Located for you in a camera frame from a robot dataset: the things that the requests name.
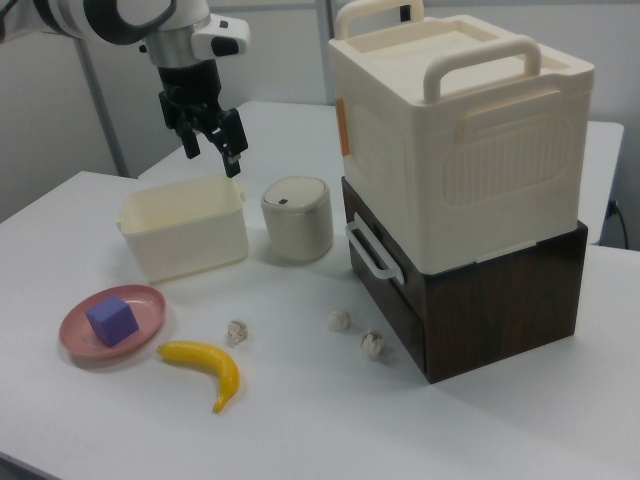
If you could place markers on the yellow banana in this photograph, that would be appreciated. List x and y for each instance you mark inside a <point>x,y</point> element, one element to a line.
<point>220,365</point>

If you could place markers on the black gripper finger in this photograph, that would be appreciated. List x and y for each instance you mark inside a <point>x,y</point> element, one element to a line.
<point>231,140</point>
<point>190,140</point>

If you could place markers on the cream open rectangular bin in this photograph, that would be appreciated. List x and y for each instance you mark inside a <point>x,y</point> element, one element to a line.
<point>190,245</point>

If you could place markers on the white round trash can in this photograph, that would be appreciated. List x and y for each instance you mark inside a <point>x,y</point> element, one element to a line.
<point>297,230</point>

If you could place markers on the purple cube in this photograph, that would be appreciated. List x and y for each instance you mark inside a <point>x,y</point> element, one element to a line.
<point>112,322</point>

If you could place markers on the dark brown wooden cabinet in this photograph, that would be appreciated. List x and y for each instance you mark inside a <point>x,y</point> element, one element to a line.
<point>500,310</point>

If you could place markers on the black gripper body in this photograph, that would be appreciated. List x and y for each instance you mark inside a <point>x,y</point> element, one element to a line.
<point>192,87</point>

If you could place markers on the pink plate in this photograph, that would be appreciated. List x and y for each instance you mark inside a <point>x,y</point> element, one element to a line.
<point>145,310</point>

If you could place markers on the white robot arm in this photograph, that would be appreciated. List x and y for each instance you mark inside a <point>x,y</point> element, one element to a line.
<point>100,17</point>

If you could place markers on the grey partition post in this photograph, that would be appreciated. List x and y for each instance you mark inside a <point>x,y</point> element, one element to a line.
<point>102,115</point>

